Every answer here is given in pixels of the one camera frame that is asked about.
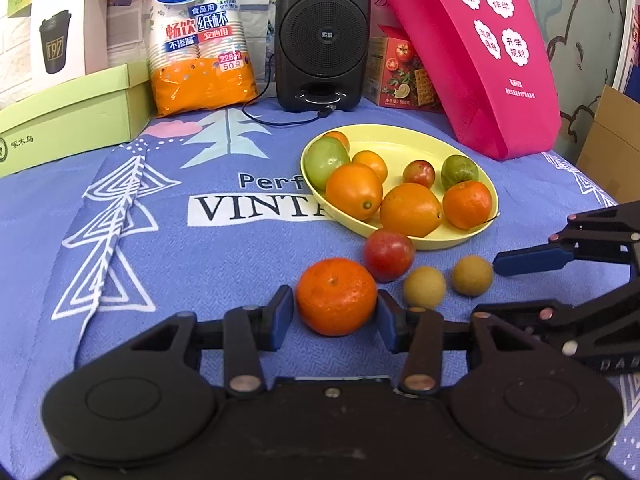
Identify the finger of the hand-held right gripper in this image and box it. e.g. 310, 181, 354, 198
474, 270, 640, 361
492, 200, 640, 278

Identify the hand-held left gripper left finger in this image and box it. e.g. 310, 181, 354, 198
119, 285, 296, 401

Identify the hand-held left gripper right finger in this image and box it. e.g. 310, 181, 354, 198
376, 289, 548, 396

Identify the brown longan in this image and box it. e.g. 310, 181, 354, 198
403, 266, 447, 309
452, 255, 495, 297

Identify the large mandarin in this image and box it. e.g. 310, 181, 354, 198
296, 257, 378, 337

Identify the medium mandarin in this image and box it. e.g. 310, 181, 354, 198
442, 180, 494, 230

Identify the large orange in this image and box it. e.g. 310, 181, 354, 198
325, 162, 384, 221
380, 182, 444, 238

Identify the small green fruit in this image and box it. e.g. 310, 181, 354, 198
440, 154, 480, 192

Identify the red yellow plum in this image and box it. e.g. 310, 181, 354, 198
402, 159, 436, 190

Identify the yellow plate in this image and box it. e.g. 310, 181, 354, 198
300, 124, 500, 251

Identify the blue printed tablecloth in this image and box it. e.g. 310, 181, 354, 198
0, 92, 640, 480

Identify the brown cardboard carton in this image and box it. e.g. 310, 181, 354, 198
575, 84, 640, 201

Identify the pink tote bag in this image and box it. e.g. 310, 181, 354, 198
367, 0, 562, 161

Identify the red cracker box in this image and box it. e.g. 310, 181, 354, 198
362, 36, 443, 111

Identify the pack of paper cups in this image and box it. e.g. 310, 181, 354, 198
134, 0, 260, 118

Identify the black speaker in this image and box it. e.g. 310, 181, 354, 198
276, 0, 372, 113

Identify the light green lidded box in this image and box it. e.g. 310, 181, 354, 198
0, 62, 153, 178

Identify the white cup box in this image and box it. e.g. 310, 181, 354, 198
30, 0, 110, 93

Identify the black speaker cable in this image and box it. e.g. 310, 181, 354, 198
242, 55, 337, 126

